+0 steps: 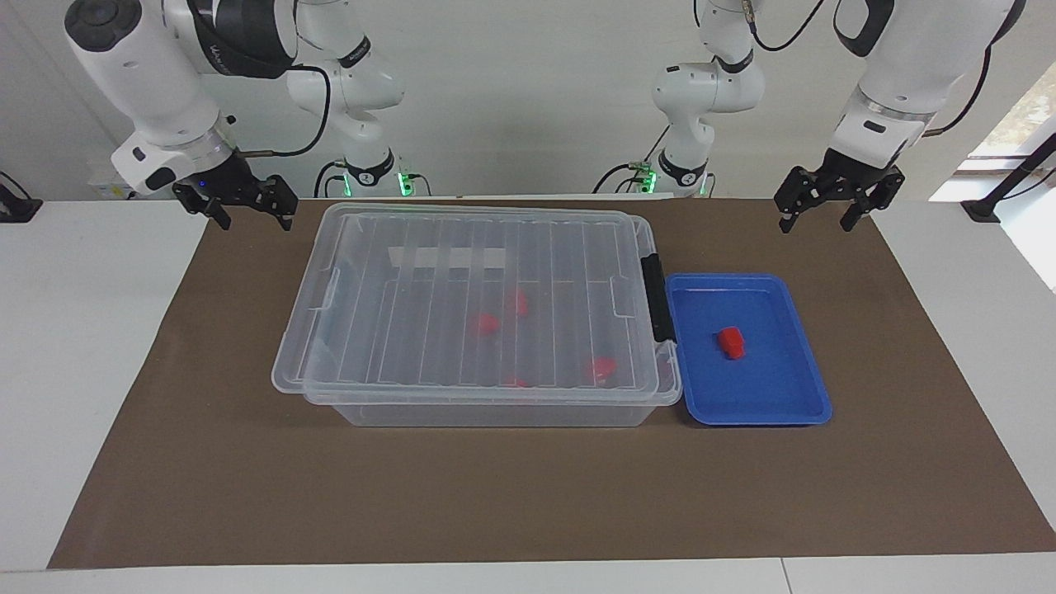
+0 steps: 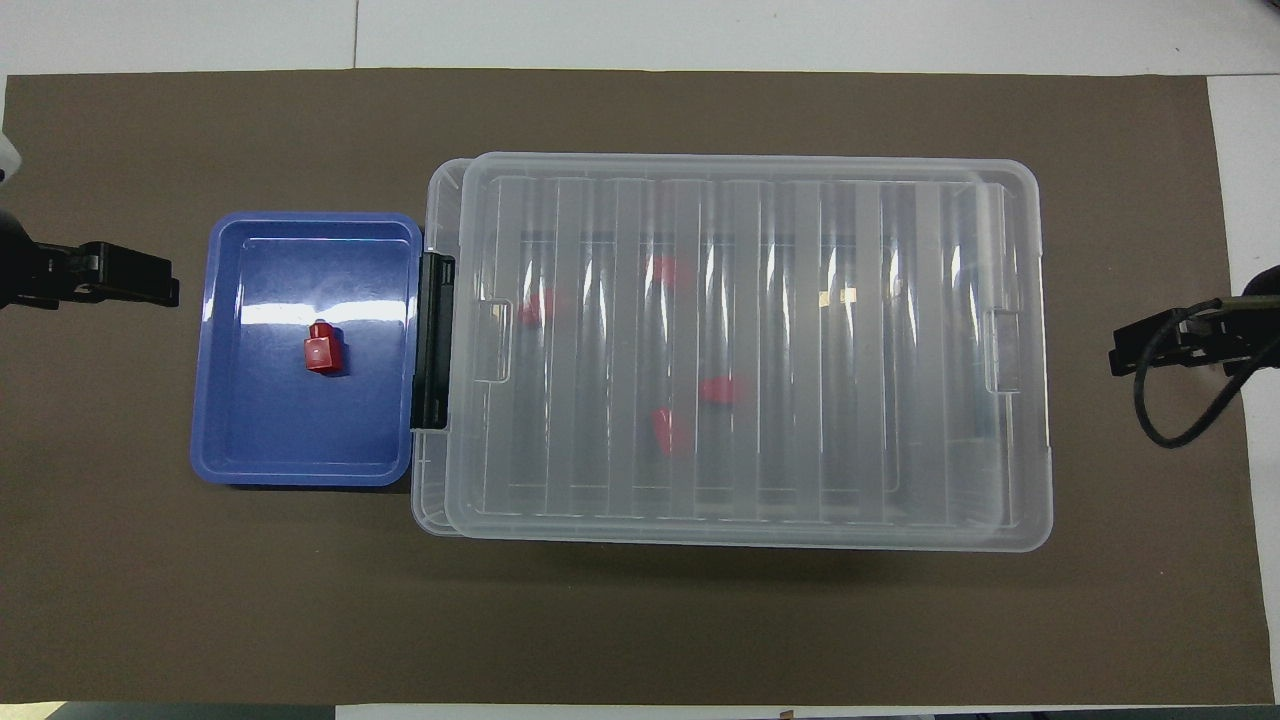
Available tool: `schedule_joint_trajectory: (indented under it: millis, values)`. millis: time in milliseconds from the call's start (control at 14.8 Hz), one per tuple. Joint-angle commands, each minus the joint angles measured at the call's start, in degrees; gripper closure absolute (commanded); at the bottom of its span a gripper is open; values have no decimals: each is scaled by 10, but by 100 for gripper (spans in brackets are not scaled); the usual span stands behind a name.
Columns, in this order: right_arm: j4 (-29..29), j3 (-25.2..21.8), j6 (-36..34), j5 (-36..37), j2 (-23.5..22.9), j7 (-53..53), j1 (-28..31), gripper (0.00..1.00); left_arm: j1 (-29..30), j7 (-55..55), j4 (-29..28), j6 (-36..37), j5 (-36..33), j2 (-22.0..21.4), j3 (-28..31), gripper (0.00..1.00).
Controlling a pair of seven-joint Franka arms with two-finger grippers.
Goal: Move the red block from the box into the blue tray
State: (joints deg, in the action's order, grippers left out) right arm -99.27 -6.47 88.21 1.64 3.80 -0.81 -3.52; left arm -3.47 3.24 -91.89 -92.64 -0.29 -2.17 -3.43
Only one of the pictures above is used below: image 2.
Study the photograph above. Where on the blue plastic tray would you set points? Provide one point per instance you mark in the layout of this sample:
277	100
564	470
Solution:
280	420

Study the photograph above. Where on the clear plastic storage box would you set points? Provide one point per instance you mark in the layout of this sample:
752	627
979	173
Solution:
432	480

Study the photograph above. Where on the black box latch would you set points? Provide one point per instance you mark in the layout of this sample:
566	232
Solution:
433	340

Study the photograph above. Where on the red block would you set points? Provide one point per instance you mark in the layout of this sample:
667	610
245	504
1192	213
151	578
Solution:
668	430
722	390
322	350
545	305
672	270

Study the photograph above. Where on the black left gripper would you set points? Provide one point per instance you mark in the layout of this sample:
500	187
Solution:
50	272

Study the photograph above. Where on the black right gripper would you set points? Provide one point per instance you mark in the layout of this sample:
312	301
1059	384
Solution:
1240	335

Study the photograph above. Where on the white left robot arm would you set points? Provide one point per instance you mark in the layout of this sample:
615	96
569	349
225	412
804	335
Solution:
6	160

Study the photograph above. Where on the clear ribbed box lid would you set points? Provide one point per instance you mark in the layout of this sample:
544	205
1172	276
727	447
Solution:
780	480

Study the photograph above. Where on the brown table mat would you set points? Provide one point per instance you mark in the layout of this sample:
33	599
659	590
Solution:
640	630

